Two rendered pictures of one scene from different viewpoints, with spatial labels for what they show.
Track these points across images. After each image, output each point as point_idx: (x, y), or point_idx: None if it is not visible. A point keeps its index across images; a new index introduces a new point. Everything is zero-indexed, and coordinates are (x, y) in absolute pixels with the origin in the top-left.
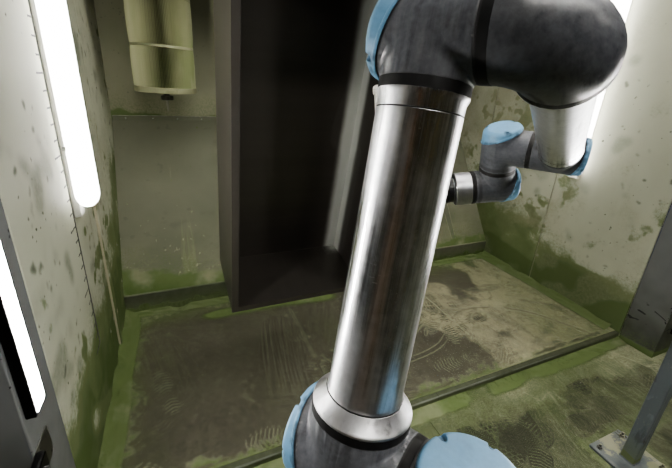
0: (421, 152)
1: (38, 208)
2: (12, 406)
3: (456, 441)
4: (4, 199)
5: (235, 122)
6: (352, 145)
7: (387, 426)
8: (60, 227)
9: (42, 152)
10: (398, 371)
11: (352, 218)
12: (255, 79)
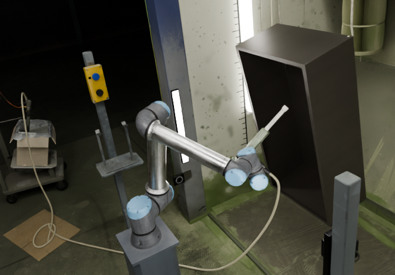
0: None
1: (214, 109)
2: (178, 157)
3: (147, 200)
4: (194, 107)
5: (250, 101)
6: (358, 131)
7: (147, 188)
8: (229, 116)
9: (226, 91)
10: (149, 178)
11: None
12: (301, 76)
